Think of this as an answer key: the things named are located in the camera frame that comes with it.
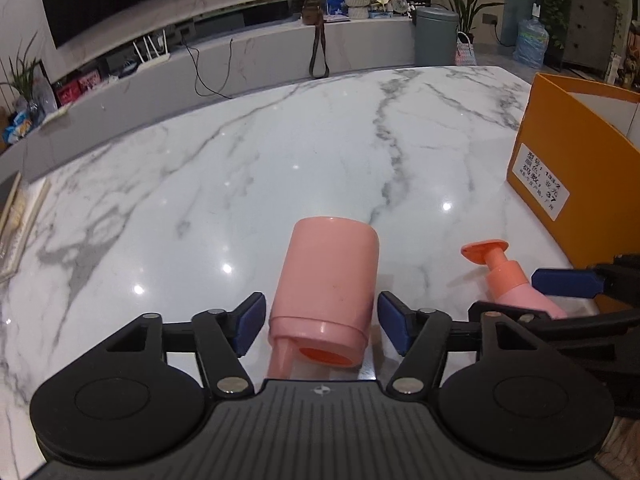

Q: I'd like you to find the brown camera with strap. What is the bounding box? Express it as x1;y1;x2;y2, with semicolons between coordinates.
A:
302;0;331;79

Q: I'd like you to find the green potted plant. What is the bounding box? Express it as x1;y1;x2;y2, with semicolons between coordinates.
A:
1;34;43;126
422;0;509;47

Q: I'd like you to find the pink pump bottle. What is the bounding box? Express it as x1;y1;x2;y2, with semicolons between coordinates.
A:
461;240;567;318

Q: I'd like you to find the orange cardboard box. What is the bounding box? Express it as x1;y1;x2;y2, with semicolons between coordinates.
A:
506;73;639;269

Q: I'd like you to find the wooden framed board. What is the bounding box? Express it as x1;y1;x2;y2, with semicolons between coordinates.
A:
0;171;51;282

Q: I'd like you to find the green potted plant left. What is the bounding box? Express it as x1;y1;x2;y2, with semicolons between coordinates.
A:
1;34;43;126

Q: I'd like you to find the grey drawer cabinet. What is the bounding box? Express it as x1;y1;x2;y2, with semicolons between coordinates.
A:
563;0;617;75

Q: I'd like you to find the black power cable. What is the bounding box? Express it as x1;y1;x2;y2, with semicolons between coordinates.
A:
180;37;237;100

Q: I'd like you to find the red box on shelf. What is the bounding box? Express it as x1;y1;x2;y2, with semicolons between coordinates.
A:
54;79;84;106

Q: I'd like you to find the grey trash bin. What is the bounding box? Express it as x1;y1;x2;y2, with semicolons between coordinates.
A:
413;6;459;66

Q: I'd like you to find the green potted plant right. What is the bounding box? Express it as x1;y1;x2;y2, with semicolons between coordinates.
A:
422;0;509;47

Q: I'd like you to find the white wifi router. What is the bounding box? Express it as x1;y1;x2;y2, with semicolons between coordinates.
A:
132;29;170;70

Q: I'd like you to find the blue water jug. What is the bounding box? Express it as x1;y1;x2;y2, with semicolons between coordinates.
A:
513;16;549;70

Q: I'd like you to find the striped gift bag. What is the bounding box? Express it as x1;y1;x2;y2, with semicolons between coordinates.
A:
454;30;477;66

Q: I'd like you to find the pink cylindrical container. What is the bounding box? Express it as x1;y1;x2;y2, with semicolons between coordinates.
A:
267;217;380;379

